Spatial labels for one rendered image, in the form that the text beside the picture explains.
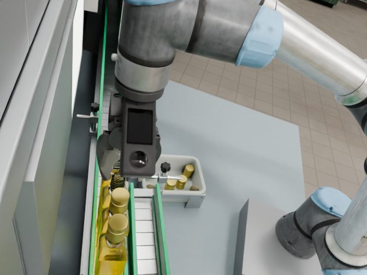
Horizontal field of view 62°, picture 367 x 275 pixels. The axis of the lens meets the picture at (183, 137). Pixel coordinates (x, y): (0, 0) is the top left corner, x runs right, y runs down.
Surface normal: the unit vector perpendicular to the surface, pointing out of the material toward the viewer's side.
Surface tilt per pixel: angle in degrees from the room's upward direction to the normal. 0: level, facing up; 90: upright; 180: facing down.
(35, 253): 90
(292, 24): 49
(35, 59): 0
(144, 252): 0
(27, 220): 90
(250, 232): 2
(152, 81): 90
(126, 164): 28
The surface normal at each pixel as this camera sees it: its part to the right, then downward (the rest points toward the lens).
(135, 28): -0.47, 0.50
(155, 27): 0.00, 0.68
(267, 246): 0.27, -0.68
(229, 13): 0.20, -0.15
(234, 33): 0.08, 0.41
